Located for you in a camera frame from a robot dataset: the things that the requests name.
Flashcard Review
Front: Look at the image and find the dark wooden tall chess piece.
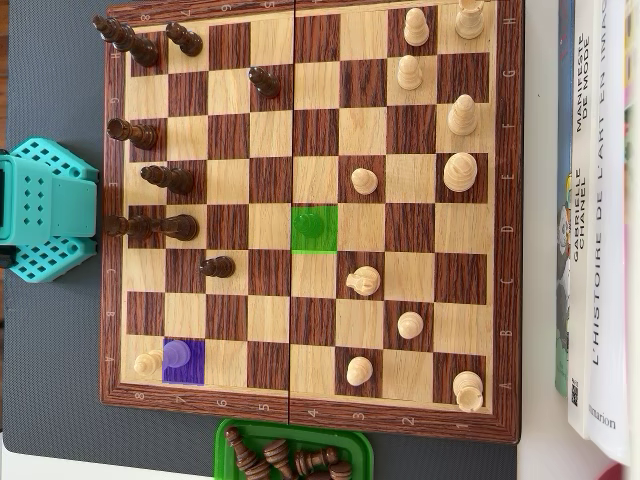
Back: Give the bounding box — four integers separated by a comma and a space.
140, 165, 195, 196
103, 214, 161, 241
92, 14, 161, 69

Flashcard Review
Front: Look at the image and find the light wooden knight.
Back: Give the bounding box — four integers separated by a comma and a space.
345, 266, 382, 297

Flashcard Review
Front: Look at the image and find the light wooden pawn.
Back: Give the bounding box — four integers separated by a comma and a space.
397, 54, 424, 91
346, 356, 374, 387
403, 8, 431, 47
351, 168, 379, 196
397, 311, 425, 339

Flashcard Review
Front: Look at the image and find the wooden folding chessboard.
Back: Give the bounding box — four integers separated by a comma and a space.
98, 0, 526, 446

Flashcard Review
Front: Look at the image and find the light bishop right side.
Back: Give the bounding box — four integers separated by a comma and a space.
443, 152, 478, 193

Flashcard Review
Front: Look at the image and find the dark wooden rook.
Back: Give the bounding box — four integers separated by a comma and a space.
107, 118, 159, 151

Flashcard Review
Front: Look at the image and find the green plastic tray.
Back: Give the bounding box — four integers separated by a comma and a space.
213, 418, 375, 480

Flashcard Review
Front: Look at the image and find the light wooden rook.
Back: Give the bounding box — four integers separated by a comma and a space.
452, 369, 485, 414
455, 0, 486, 40

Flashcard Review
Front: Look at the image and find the dark wooden bishop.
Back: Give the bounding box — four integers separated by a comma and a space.
244, 455, 273, 479

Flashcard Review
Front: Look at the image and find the illustrated blue book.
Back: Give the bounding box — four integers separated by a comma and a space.
553, 0, 575, 399

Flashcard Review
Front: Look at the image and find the white Gabrielle Chanel book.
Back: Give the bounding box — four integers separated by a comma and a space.
567, 0, 596, 441

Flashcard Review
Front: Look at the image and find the white art history book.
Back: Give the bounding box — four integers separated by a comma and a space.
585, 0, 632, 466

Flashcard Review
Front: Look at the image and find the book with coloured page edges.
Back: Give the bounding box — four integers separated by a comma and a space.
622, 0, 640, 464

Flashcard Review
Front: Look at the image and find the pink object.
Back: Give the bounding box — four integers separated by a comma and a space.
592, 460, 640, 480

